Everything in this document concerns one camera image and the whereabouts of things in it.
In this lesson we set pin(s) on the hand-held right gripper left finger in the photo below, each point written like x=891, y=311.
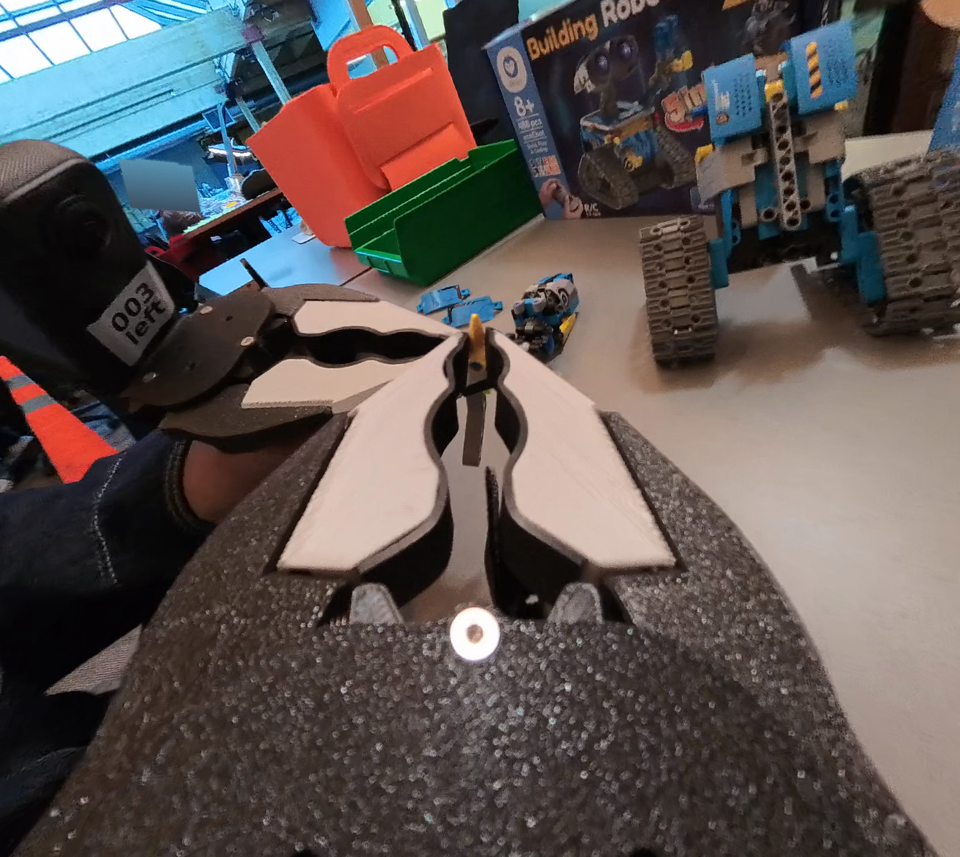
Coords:
x=360, y=482

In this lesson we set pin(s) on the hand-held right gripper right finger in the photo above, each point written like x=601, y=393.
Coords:
x=593, y=482

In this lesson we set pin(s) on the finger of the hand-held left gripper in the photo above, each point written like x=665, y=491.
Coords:
x=375, y=320
x=323, y=385

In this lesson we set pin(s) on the yellow claw arm piece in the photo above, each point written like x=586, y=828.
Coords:
x=476, y=377

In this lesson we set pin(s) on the blue tracked toy robot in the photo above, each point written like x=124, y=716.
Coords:
x=780, y=167

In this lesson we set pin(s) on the person's left forearm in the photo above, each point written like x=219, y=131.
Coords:
x=75, y=572

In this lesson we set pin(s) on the grey desk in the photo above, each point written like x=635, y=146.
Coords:
x=810, y=497

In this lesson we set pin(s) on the person's left hand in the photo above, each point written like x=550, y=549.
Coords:
x=240, y=475

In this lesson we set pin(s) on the green plastic bin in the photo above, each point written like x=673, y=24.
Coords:
x=443, y=220

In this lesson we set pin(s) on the orange traffic cone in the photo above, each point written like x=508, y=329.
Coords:
x=53, y=422

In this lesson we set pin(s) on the black blue motor assembly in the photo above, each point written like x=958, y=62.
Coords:
x=548, y=314

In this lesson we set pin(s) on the orange plastic bin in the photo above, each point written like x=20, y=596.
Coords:
x=360, y=122

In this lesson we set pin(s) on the large robot kit box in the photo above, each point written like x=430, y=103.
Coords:
x=645, y=47

